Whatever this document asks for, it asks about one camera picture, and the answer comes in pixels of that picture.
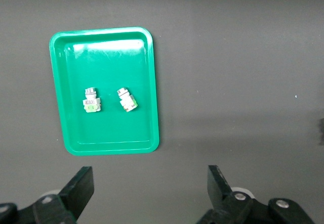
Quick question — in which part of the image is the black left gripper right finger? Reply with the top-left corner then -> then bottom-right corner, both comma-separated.
197,165 -> 317,224

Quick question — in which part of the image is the dark grey table cloth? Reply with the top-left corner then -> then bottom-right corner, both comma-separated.
0,0 -> 324,224

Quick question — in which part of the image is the green push button switch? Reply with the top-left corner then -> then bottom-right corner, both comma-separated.
82,87 -> 103,114
116,87 -> 139,113

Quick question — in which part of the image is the green plastic tray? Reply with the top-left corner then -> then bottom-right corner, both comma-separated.
49,26 -> 160,156

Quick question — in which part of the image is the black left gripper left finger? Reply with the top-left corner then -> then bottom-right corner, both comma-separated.
0,166 -> 95,224

